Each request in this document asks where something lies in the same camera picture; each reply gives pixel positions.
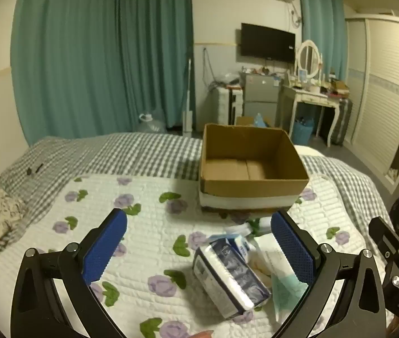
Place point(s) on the white louvred wardrobe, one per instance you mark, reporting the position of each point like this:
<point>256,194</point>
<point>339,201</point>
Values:
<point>379,95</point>

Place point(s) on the clear water jug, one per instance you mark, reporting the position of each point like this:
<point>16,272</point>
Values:
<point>152,125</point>

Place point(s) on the small black object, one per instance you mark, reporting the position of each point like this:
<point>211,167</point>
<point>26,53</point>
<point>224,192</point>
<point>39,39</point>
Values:
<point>34,169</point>

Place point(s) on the white stick vacuum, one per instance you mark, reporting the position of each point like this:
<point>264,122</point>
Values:
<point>188,112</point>

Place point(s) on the narrow teal curtain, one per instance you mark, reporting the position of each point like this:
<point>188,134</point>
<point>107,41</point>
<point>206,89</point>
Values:
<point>326,24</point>

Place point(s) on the bed with floral sheet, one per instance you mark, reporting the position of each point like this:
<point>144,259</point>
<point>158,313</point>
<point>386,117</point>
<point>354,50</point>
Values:
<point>115,155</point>

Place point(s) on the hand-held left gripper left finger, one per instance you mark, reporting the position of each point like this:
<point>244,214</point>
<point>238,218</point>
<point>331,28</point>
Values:
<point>105,248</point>

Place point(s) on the wide teal curtain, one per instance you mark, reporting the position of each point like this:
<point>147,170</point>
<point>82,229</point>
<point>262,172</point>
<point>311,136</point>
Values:
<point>80,60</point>

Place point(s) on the cardboard box with blue bag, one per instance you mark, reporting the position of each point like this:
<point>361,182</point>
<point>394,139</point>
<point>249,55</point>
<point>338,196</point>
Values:
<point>245,120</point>

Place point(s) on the white floral quilt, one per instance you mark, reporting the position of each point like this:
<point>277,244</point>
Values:
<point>150,218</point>

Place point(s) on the white dressing table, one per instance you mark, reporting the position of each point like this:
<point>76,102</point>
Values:
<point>308,97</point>

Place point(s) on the dark suitcase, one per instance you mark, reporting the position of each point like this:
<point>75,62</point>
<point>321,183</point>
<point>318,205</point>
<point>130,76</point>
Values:
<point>343,119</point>

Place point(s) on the brown cardboard box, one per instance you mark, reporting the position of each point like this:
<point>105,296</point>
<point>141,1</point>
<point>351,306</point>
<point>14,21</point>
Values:
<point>227,186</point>

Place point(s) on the white oval mirror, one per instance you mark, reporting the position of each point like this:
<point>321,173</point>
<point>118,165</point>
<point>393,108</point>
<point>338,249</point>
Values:
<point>308,58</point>

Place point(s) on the white green fluffy twisted toy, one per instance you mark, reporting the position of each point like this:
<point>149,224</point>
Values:
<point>262,223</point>

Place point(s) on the white suitcase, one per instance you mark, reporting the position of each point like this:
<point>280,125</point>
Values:
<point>222,105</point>

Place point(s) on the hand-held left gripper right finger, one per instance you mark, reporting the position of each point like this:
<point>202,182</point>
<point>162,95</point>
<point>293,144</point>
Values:
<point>292,250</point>

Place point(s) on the light green plastic packet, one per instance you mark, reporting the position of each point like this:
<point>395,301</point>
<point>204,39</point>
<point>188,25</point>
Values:
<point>284,295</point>

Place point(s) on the brown box on table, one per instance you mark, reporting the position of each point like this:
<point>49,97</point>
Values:
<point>339,86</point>

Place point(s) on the blue laundry basket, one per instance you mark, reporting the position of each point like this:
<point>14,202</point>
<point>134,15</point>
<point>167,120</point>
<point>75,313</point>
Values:
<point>303,130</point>

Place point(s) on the black wall television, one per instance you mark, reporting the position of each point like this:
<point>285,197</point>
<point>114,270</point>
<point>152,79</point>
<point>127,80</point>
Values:
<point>266,42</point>

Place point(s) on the grey mini fridge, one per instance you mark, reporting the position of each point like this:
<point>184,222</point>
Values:
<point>259,91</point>

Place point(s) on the small blue white tissue pack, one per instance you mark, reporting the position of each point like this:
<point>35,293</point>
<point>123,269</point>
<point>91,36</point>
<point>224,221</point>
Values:
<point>243,244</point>

